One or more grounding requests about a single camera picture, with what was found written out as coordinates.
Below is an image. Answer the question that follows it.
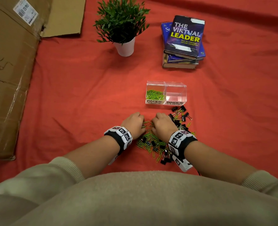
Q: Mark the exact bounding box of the person's right hand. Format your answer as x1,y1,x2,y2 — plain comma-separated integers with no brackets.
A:
151,112,179,143

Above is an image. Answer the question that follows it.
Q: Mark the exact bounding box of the brown book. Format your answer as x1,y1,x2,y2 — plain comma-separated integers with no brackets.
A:
162,53,199,69

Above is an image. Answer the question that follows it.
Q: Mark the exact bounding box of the clear two-compartment plastic box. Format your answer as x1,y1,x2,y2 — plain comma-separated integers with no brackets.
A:
145,80,187,106

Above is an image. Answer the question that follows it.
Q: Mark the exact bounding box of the blue book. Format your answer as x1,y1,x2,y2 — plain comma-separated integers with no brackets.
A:
161,22,206,63

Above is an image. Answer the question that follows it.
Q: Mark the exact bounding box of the white shipping label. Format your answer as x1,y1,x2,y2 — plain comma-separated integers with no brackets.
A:
12,0,39,27

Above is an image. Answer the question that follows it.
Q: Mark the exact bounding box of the person's left hand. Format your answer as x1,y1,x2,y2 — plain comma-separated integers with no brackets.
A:
120,112,146,140

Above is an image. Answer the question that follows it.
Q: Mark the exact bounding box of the pile of green paper clips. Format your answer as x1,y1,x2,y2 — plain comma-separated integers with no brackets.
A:
146,89,165,101
136,110,197,164

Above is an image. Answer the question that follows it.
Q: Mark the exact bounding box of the person's left forearm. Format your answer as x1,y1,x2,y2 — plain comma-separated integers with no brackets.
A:
63,135,120,179

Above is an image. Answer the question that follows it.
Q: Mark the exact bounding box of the person's right forearm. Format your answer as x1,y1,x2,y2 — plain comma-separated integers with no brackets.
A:
184,140,258,185

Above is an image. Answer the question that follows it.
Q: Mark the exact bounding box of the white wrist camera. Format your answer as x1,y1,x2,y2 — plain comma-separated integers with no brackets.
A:
108,152,120,165
171,154,193,173

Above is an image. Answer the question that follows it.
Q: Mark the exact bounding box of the brown cardboard box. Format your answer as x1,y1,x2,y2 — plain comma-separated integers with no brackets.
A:
0,0,87,161

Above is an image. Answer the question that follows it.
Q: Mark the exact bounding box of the red cloth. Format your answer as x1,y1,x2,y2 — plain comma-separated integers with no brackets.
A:
0,0,278,186

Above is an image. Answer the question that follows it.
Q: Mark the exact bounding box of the green plant in white pot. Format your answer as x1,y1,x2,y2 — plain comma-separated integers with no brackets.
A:
93,0,151,57

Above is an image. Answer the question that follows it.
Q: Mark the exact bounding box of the dark purple book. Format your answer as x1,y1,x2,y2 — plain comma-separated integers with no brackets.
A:
164,15,205,61

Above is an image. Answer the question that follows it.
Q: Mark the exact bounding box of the pile of black binder clips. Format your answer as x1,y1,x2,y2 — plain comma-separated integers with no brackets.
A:
140,105,193,165

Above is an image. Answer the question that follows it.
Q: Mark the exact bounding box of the beige sweater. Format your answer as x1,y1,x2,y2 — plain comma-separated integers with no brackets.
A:
0,156,278,226

